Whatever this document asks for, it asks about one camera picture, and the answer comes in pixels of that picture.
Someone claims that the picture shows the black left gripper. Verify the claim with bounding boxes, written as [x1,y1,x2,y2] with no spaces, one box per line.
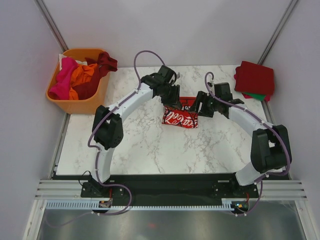
[158,83,180,109]

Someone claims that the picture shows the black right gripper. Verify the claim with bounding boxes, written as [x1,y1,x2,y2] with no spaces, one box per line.
[187,90,220,118]

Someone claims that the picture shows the white printed t shirt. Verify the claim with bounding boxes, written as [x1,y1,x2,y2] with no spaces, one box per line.
[162,96,198,129]

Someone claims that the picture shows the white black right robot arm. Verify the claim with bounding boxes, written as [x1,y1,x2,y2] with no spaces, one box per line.
[189,82,292,197]

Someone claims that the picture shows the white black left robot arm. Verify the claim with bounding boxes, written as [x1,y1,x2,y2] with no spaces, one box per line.
[87,65,182,197]

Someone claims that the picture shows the folded dark red t shirt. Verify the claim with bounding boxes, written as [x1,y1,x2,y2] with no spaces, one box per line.
[234,61,275,102]

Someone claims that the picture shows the folded green t shirt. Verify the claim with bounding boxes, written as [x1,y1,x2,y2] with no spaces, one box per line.
[242,92,266,101]

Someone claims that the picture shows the orange plastic laundry basket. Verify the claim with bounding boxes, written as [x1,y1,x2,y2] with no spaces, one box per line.
[45,48,110,115]

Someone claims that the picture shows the crumpled maroon t shirt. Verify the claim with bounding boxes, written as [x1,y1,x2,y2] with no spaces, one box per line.
[73,51,118,100]

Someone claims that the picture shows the crumpled orange t shirt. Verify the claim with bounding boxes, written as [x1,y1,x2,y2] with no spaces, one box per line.
[69,63,98,100]

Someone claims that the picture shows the crumpled pink t shirt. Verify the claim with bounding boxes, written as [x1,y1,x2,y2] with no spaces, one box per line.
[49,57,78,100]

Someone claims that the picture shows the white cloth in basket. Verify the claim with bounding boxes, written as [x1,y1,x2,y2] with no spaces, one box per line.
[58,54,88,71]

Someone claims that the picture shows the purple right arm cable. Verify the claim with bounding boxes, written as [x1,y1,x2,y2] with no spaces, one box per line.
[204,72,292,218]

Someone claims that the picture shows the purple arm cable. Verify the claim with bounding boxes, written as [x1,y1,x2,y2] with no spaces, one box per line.
[204,72,292,218]
[46,50,166,228]

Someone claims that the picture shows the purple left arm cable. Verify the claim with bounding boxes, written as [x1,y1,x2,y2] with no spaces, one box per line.
[46,50,166,228]

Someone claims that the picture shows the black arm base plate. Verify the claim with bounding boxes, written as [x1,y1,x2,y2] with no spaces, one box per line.
[81,173,259,206]

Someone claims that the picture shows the white slotted cable duct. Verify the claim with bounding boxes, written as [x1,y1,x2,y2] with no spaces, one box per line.
[45,200,234,211]

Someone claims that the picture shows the right corner aluminium post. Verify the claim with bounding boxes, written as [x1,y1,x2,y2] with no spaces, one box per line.
[257,0,300,65]

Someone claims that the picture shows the corner aluminium post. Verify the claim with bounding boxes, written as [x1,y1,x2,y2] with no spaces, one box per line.
[257,0,300,65]
[34,0,69,52]

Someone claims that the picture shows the left corner aluminium post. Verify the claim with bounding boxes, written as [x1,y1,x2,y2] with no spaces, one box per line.
[34,0,69,52]

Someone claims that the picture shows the aluminium frame rail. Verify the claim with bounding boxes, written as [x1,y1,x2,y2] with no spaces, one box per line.
[35,180,307,201]

